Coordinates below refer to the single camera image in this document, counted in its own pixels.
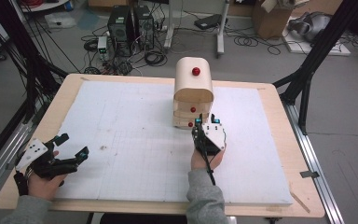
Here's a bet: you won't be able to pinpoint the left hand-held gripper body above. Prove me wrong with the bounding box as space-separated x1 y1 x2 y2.
14 136 79 181

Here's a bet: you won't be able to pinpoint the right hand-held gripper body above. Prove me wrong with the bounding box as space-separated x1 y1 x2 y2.
191 120 227 157

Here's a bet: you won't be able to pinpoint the wooden drawer with red knob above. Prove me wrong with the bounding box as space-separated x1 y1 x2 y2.
172 100 214 115
172 116 213 130

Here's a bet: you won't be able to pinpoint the small wooden cabinet red knobs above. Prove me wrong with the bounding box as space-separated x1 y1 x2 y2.
172 56 215 130

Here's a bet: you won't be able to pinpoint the person's right hand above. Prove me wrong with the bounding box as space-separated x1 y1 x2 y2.
190 143 227 172

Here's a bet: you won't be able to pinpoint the person's left hand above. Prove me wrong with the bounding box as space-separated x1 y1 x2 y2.
27 150 68 202

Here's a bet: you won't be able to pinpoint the white foam board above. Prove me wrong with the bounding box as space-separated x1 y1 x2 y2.
53 79 295 207

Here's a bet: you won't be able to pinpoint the light wooden table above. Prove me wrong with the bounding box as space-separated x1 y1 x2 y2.
0 73 326 219

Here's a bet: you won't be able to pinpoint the white metal stand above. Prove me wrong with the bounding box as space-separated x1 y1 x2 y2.
163 0 231 58

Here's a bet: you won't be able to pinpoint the flat black device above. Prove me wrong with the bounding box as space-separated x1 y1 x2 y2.
193 13 228 31

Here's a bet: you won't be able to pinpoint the small grey power supply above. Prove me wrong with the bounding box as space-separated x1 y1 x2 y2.
96 35 110 62

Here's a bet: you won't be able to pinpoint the grey tape piece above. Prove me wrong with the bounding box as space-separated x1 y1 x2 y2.
299 170 321 179

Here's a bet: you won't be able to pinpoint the black computer tower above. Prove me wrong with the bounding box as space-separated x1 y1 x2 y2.
106 5 134 58
132 5 156 51

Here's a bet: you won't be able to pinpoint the brown cardboard box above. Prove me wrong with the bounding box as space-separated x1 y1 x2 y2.
251 0 295 40

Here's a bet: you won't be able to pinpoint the grey bag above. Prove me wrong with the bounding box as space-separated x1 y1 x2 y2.
286 11 333 43

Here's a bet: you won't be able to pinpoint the white floor board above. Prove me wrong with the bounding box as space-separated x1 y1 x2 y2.
282 27 352 58

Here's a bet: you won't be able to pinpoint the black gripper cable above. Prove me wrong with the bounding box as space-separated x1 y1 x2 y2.
197 130 216 187

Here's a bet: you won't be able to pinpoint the aluminium rail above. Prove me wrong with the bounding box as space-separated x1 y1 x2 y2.
281 100 345 224
0 120 34 204

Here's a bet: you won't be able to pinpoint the black wrist strap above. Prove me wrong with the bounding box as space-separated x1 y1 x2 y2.
13 170 30 197

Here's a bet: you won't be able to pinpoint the black floor cables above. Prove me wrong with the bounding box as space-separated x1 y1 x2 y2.
81 24 170 77

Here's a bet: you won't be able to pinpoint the black metal frame with cables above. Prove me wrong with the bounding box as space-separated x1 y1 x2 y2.
0 0 70 175

